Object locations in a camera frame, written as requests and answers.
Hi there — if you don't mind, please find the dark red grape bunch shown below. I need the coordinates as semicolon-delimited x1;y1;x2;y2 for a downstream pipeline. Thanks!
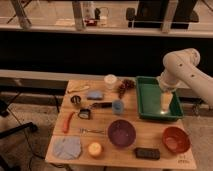
117;79;135;99

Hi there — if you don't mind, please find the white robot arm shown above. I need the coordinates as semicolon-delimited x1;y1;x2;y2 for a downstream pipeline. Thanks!
157;48;213;107

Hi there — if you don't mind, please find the orange-red bowl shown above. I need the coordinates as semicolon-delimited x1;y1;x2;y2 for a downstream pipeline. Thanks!
162;126;191;154

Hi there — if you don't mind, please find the purple bowl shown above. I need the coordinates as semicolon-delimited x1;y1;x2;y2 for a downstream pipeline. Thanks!
107;119;136;148

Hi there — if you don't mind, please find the green plastic tray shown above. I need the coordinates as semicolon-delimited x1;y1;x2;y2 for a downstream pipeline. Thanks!
135;76;184;122

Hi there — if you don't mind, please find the blue plastic cup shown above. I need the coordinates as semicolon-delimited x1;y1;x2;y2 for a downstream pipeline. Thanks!
112;100;124;115

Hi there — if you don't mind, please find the white plastic cup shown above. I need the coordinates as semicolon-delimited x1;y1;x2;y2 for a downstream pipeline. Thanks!
104;74;117;90

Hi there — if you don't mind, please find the black remote control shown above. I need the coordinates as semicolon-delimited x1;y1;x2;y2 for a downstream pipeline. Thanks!
134;148;160;160

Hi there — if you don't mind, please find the blue sponge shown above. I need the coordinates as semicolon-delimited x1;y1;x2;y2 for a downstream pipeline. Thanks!
87;91;104;100

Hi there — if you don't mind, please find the yellow round fruit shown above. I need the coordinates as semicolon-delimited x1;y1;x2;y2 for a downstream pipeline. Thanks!
88;142;103;157

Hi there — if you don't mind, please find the metal fork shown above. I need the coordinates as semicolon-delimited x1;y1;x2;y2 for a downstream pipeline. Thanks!
79;128;105;135

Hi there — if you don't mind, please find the blue cloth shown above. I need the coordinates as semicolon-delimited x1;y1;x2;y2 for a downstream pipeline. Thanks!
53;136;81;160

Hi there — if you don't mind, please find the black handled tool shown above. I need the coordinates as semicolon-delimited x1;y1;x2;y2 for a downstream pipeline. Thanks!
90;102;112;109

